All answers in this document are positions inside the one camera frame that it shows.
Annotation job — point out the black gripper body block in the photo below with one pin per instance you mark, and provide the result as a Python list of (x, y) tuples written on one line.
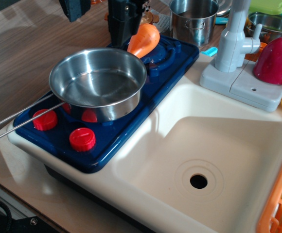
[(74, 9)]

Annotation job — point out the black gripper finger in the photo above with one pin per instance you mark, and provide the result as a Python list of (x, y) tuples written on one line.
[(124, 17)]

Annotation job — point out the steel pan with wire handle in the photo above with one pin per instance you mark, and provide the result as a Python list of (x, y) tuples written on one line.
[(102, 84)]

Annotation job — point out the red stove knob left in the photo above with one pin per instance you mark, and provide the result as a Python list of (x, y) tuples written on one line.
[(45, 122)]

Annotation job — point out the red stove knob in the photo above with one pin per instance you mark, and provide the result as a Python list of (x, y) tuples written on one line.
[(82, 139), (45, 122)]

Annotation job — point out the blue toy stove top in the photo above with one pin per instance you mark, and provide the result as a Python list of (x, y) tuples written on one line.
[(165, 65)]

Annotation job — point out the red stove knob front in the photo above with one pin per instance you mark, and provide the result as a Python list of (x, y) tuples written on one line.
[(82, 139)]

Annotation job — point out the cream plastic toy sink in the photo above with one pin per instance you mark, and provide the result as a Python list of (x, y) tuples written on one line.
[(200, 163)]

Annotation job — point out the orange toy carrot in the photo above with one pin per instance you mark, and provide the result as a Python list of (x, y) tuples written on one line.
[(146, 39)]

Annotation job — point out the tall steel pot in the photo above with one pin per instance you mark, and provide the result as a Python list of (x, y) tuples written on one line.
[(193, 21)]

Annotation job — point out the light blue plastic piece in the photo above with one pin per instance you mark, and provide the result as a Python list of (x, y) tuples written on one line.
[(210, 52)]

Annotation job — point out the grey toy faucet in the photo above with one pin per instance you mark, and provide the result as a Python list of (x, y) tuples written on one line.
[(230, 74)]

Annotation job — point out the steel pot at right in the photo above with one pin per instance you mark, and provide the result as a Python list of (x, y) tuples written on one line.
[(271, 26)]

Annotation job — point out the green plastic lid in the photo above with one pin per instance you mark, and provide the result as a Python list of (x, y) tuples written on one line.
[(271, 7)]

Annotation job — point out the dark red toy vegetable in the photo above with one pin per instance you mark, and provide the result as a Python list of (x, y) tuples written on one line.
[(268, 67)]

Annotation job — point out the orange plastic dish rack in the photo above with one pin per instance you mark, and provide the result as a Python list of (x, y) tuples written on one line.
[(271, 218)]

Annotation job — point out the black bracket with cable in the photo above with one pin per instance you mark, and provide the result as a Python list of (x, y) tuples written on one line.
[(23, 225)]

